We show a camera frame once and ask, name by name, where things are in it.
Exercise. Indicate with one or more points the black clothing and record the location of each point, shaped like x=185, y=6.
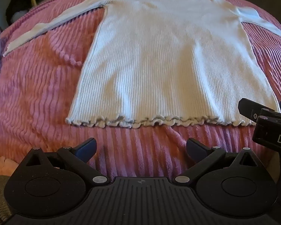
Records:
x=18, y=1

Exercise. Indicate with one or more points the peach fuzzy cloth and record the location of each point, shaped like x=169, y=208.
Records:
x=2, y=165

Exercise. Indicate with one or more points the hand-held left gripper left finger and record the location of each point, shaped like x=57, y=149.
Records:
x=86, y=149

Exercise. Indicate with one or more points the pink ribbed fleece blanket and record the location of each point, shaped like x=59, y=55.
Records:
x=37, y=86

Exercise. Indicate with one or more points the white ribbed knit sweater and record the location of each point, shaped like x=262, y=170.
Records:
x=159, y=58

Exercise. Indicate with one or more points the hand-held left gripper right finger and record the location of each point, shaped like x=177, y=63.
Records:
x=194, y=149

